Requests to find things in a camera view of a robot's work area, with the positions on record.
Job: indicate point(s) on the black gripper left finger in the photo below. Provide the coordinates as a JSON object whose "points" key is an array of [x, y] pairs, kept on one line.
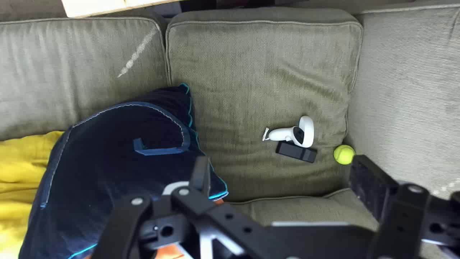
{"points": [[202, 175]]}

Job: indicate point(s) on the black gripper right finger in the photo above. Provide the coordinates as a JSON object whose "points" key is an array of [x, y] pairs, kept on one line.
{"points": [[371, 185]]}

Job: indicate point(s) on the dark grey rectangular block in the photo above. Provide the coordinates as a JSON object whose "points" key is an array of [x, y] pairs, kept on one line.
{"points": [[296, 153]]}

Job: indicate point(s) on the yellow-green tennis ball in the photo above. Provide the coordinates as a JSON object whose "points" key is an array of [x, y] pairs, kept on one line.
{"points": [[344, 154]]}

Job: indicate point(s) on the white VR controller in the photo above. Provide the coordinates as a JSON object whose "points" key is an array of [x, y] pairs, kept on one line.
{"points": [[281, 134]]}

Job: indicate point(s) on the grey fabric sofa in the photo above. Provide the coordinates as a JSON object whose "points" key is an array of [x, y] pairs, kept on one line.
{"points": [[411, 95]]}

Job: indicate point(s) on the olive sofa seat cushion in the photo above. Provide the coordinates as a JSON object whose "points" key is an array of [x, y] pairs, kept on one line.
{"points": [[249, 87], [62, 72]]}

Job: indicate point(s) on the yellow blanket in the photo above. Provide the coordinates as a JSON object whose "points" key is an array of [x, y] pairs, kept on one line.
{"points": [[19, 182]]}

